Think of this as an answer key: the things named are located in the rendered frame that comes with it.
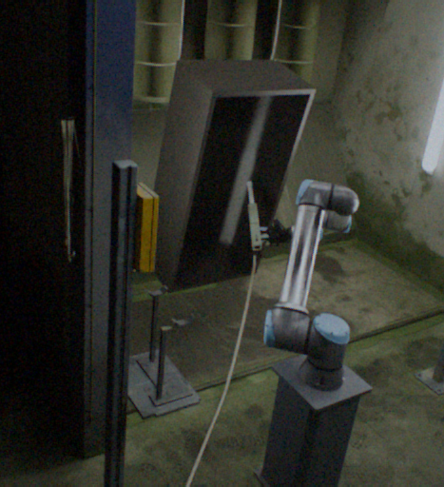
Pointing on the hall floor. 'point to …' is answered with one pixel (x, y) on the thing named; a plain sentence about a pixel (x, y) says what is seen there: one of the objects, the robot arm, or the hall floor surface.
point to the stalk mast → (119, 316)
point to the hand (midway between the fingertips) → (253, 233)
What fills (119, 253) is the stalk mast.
